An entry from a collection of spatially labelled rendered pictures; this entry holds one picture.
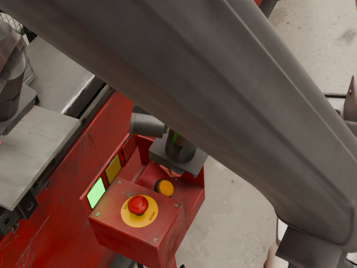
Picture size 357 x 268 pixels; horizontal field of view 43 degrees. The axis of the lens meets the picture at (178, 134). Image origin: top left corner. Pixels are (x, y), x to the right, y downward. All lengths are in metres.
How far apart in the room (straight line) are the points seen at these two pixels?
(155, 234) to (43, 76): 0.44
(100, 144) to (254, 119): 0.98
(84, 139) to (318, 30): 1.79
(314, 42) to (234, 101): 2.37
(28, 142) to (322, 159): 0.59
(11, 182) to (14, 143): 0.08
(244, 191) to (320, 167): 1.63
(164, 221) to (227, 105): 0.73
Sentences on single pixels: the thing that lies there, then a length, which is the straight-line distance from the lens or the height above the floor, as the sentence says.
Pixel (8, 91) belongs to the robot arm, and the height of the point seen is 1.17.
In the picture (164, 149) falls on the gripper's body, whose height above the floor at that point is 0.88.
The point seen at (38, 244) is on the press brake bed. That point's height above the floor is 0.65.
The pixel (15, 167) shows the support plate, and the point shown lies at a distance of 0.73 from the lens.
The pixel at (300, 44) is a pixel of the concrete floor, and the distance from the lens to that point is 2.50.
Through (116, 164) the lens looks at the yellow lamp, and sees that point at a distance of 0.92.
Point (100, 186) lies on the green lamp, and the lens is 0.90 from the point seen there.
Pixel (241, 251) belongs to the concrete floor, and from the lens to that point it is 1.72.
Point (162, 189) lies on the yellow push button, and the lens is 0.98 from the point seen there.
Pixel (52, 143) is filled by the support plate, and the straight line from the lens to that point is 0.74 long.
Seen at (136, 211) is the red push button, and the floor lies 0.81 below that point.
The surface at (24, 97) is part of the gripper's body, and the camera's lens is 0.68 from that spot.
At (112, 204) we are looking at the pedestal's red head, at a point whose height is 0.78.
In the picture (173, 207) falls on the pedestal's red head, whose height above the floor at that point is 0.78.
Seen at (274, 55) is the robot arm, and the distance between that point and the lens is 0.17.
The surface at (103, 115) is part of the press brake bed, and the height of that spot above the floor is 0.75.
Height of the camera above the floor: 1.54
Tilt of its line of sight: 49 degrees down
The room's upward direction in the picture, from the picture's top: 6 degrees counter-clockwise
